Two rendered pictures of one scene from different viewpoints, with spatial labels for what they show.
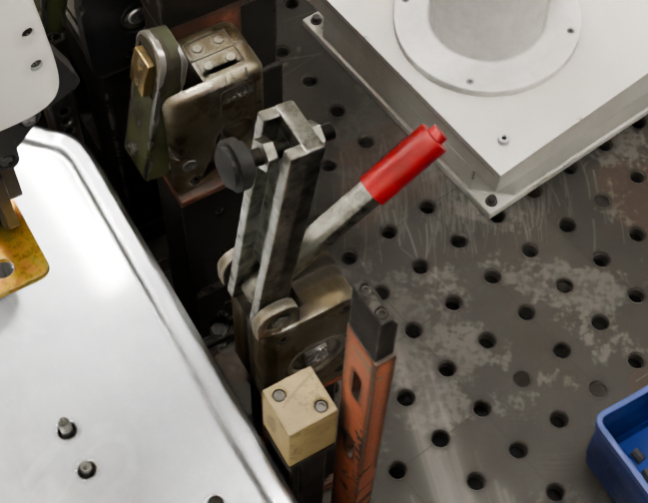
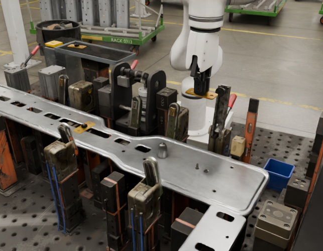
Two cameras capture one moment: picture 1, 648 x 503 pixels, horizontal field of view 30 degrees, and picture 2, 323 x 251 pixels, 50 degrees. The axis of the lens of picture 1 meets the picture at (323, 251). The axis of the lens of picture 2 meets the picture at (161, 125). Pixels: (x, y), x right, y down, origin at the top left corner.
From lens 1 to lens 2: 76 cm
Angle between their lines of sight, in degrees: 34
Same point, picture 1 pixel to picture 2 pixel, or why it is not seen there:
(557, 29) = (207, 122)
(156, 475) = (218, 168)
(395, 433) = not seen: hidden behind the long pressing
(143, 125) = (172, 125)
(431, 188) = not seen: hidden behind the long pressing
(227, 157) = (219, 89)
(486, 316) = not seen: hidden behind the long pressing
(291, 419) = (240, 141)
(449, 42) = (190, 128)
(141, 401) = (205, 160)
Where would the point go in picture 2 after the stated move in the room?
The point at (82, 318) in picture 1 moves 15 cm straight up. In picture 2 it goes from (184, 154) to (185, 113)
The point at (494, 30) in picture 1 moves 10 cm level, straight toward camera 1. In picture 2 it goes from (199, 121) to (207, 131)
